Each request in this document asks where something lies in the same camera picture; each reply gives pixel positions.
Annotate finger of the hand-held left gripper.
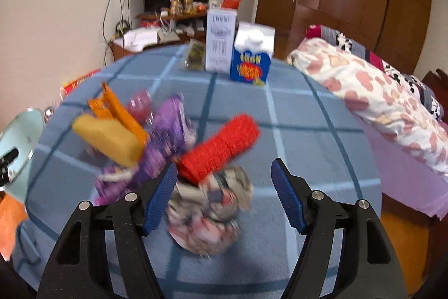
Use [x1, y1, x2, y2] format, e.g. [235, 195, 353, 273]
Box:
[0, 149, 20, 187]

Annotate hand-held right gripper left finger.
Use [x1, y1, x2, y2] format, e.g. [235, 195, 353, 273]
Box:
[37, 162, 179, 299]

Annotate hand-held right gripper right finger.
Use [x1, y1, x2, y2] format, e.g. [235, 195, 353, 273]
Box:
[270, 158, 408, 299]

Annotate light blue enamel pot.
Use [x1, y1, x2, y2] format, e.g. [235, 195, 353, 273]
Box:
[0, 108, 44, 201]

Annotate pink grey wrapper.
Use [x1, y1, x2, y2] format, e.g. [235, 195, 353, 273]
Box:
[166, 166, 253, 256]

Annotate purple plastic wrapper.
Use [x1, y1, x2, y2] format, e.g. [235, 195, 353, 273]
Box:
[94, 94, 198, 205]

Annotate yellow sponge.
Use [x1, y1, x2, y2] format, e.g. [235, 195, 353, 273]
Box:
[72, 113, 146, 168]

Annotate small red plastic bag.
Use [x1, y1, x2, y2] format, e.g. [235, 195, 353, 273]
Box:
[128, 91, 155, 124]

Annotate orange plastic piece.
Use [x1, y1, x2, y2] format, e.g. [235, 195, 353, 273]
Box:
[88, 82, 150, 149]

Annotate red cardboard box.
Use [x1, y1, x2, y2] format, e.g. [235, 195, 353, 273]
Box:
[62, 68, 102, 91]

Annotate purple bed sheet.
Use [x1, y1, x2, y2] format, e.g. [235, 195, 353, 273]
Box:
[357, 117, 448, 221]

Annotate pink heart print quilt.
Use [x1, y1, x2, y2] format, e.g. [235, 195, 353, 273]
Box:
[287, 38, 448, 177]

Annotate blue and white carton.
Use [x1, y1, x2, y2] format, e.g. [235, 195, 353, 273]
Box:
[230, 23, 275, 85]

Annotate clear snack packet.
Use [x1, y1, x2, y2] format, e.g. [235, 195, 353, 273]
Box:
[184, 39, 207, 71]

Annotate wooden television cabinet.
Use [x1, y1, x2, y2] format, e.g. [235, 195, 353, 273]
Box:
[109, 10, 211, 63]

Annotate tall white milk carton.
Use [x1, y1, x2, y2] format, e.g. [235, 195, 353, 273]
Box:
[205, 9, 239, 73]

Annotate striped cow print blanket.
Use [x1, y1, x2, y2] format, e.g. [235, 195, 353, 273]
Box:
[305, 24, 443, 117]

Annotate dark wooden headboard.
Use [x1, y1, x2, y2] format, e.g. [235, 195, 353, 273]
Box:
[422, 68, 448, 121]

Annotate dark wooden wardrobe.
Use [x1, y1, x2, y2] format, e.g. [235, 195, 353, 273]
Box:
[254, 0, 435, 75]

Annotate black hanging cables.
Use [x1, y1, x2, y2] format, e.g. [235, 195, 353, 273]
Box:
[102, 0, 134, 68]

